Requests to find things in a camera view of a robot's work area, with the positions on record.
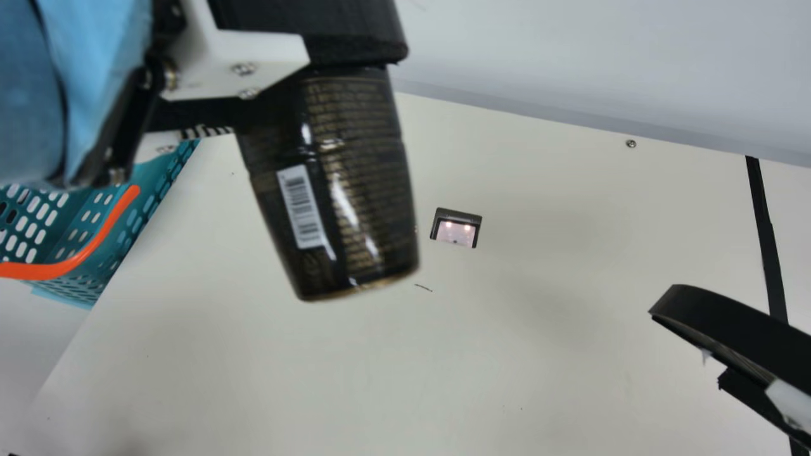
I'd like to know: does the black strip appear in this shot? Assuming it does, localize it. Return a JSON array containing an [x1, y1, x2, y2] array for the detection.
[[745, 155, 790, 325]]

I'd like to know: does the dark coffee bottle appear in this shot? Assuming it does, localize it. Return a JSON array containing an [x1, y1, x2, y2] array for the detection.
[[234, 63, 421, 302]]

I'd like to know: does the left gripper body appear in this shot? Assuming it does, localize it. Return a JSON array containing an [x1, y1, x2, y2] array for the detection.
[[0, 0, 188, 189]]

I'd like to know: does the small square scanner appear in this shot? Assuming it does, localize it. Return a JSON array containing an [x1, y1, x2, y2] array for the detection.
[[430, 207, 483, 249]]

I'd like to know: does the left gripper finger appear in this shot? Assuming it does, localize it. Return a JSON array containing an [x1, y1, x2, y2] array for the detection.
[[146, 98, 254, 139], [162, 0, 408, 102]]

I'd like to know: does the teal shopping basket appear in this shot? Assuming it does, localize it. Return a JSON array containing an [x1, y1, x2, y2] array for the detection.
[[0, 138, 200, 310]]

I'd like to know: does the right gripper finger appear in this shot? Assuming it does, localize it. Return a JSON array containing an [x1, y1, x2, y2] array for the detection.
[[648, 284, 811, 452]]

